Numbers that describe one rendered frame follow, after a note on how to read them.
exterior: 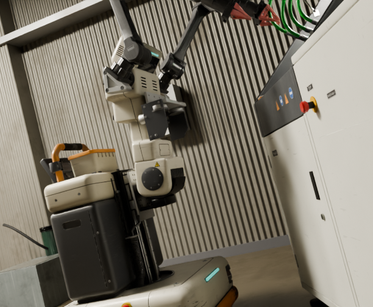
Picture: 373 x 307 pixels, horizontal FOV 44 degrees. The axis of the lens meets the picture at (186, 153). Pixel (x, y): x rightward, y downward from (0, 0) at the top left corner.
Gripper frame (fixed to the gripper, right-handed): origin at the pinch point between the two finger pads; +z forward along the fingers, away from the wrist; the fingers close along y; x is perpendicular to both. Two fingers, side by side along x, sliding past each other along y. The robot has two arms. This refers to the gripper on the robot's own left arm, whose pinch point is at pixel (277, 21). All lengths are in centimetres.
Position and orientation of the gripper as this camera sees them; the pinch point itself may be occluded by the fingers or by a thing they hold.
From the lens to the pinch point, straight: 200.0
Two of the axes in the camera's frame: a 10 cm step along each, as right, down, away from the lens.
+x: -5.4, 8.4, -0.8
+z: 8.1, 4.9, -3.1
